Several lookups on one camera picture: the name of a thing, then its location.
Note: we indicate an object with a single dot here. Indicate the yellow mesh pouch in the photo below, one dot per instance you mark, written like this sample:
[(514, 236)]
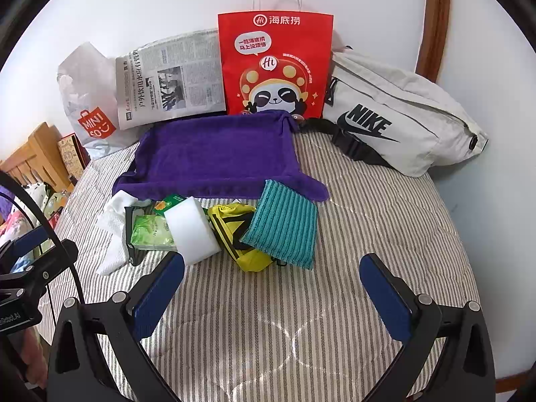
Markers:
[(230, 223)]

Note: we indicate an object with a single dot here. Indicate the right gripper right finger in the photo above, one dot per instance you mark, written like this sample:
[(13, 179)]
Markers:
[(393, 299)]

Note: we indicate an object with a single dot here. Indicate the wooden headboard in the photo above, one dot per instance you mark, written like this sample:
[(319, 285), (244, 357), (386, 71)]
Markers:
[(39, 161)]

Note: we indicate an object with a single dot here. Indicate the white foam sponge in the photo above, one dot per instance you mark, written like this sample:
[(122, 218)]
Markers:
[(193, 235)]

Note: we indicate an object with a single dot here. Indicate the teal ribbed cloth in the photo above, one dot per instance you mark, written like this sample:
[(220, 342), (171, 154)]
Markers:
[(284, 226)]

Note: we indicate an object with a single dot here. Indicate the light green tissue pack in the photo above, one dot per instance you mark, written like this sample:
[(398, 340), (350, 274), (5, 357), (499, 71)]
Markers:
[(150, 232)]

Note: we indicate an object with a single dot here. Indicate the folded newspaper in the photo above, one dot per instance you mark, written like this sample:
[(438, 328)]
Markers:
[(171, 78)]

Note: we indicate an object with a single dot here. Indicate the red panda paper bag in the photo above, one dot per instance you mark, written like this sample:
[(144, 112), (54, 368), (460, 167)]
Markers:
[(275, 60)]

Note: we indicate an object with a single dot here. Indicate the white paper towel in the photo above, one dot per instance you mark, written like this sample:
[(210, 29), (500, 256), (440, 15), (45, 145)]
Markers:
[(113, 220)]

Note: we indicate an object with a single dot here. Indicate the wooden door frame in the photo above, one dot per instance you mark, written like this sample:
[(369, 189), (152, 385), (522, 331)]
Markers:
[(434, 35)]

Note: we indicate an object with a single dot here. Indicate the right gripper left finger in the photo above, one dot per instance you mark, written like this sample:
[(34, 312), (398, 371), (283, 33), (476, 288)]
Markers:
[(152, 293)]

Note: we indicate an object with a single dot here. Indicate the white Nike waist bag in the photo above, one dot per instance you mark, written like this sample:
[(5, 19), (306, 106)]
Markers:
[(387, 116)]

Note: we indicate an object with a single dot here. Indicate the dark green packet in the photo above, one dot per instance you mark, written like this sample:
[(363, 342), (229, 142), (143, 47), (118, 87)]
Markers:
[(167, 203)]

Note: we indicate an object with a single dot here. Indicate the patterned gift box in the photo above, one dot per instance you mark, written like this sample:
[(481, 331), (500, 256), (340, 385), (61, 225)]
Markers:
[(74, 157)]

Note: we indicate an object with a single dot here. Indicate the striped quilt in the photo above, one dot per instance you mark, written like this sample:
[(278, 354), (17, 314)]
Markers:
[(289, 334)]

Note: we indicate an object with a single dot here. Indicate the white Miniso plastic bag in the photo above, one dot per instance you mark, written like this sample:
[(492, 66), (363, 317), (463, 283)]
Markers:
[(87, 85)]

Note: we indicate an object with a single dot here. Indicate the purple towel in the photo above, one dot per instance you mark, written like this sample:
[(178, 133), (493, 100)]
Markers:
[(218, 157)]

